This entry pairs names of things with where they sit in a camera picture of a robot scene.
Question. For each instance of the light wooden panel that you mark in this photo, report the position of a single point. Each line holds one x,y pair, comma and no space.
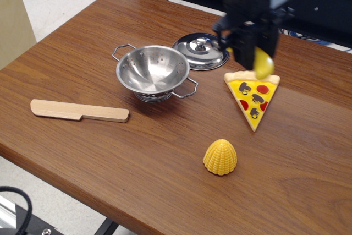
17,35

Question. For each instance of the steel colander with handles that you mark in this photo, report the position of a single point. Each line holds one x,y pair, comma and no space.
152,72

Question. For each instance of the yellow toy banana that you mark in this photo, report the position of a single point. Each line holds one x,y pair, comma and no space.
263,70

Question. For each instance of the yellow toy corn piece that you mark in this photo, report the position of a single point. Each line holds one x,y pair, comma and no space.
220,158

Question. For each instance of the toy pizza slice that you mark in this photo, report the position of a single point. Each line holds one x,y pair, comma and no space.
251,94

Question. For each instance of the wooden toy knife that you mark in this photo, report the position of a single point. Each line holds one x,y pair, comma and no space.
74,111

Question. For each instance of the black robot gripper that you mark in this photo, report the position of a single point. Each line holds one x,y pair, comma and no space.
250,22

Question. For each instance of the black table leg bracket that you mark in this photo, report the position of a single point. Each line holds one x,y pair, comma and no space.
13,217

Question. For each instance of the steel pot lid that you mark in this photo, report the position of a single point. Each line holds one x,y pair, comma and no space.
199,51

